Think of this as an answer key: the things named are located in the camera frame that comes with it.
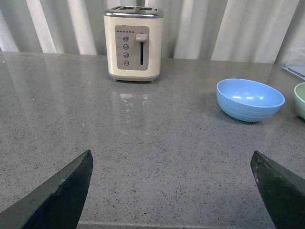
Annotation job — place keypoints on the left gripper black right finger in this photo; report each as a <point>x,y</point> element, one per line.
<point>282,191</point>

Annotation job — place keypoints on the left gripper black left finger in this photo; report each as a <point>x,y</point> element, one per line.
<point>55,204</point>

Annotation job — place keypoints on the light blue bowl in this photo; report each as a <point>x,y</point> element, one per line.
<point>248,100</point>

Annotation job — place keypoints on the light green bowl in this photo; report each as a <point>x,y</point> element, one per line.
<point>299,100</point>

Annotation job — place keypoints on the clear plastic container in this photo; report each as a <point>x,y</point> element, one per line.
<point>295,62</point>

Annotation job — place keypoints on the cream white toaster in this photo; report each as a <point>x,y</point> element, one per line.
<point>134,42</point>

